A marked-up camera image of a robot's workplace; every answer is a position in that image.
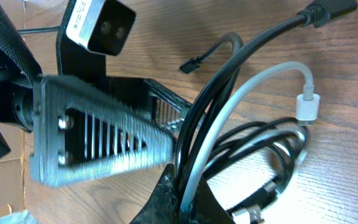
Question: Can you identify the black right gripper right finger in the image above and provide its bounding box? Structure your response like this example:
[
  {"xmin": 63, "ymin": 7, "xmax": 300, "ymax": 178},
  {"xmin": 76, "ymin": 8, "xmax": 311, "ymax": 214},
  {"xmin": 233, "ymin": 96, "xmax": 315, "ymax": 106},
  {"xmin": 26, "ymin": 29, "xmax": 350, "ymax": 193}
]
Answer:
[{"xmin": 194, "ymin": 177, "xmax": 235, "ymax": 224}]

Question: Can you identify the black usb cable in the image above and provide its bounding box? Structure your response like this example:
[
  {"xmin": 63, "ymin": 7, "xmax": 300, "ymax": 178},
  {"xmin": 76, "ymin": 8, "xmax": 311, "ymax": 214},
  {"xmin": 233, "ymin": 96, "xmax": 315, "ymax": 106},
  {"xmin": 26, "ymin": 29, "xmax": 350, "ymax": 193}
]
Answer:
[{"xmin": 174, "ymin": 0, "xmax": 358, "ymax": 215}]

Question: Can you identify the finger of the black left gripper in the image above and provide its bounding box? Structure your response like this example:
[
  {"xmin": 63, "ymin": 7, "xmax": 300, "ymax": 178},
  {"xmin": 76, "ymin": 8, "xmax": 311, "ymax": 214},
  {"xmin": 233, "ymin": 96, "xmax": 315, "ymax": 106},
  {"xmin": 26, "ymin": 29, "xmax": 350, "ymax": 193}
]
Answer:
[{"xmin": 144, "ymin": 78, "xmax": 192, "ymax": 131}]

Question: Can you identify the cardboard box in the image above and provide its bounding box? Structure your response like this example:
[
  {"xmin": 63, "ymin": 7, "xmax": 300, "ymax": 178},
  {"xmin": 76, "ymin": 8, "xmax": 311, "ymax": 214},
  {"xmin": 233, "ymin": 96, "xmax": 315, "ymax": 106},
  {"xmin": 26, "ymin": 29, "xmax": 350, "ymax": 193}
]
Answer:
[{"xmin": 0, "ymin": 123, "xmax": 24, "ymax": 217}]

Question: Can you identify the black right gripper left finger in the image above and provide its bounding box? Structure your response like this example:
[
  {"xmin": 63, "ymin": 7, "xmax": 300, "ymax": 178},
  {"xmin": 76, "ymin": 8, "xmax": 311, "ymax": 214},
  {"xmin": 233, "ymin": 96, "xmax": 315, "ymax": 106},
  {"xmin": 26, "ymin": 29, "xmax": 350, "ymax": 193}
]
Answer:
[{"xmin": 130, "ymin": 164, "xmax": 178, "ymax": 224}]

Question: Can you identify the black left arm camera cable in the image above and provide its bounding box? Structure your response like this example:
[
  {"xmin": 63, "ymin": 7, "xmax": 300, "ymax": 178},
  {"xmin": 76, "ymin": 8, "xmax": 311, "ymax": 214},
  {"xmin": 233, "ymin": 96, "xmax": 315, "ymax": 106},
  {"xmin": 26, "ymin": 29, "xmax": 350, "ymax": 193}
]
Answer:
[{"xmin": 17, "ymin": 25, "xmax": 61, "ymax": 35}]

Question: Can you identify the white usb cable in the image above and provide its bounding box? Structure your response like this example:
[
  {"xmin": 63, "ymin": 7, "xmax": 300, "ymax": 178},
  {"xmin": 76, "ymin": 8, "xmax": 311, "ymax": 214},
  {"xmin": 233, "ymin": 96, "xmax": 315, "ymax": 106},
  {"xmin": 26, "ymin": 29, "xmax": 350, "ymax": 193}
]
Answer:
[{"xmin": 178, "ymin": 61, "xmax": 321, "ymax": 224}]

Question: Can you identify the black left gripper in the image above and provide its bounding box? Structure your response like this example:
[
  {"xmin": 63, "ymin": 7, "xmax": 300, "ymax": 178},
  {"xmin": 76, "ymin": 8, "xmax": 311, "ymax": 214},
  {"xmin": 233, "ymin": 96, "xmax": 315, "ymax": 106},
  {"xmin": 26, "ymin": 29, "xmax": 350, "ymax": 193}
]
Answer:
[{"xmin": 14, "ymin": 0, "xmax": 177, "ymax": 189}]

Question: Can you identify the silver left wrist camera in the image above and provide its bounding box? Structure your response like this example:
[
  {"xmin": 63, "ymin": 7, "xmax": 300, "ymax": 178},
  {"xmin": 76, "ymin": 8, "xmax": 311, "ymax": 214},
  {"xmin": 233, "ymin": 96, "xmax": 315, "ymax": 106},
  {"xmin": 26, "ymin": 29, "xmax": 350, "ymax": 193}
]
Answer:
[{"xmin": 65, "ymin": 0, "xmax": 136, "ymax": 56}]

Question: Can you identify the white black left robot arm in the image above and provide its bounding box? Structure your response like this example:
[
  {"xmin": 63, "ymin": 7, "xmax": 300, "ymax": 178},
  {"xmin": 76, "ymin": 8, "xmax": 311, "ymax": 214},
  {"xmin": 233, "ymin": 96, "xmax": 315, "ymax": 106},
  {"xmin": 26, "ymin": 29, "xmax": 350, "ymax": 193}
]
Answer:
[{"xmin": 0, "ymin": 1, "xmax": 191, "ymax": 187}]

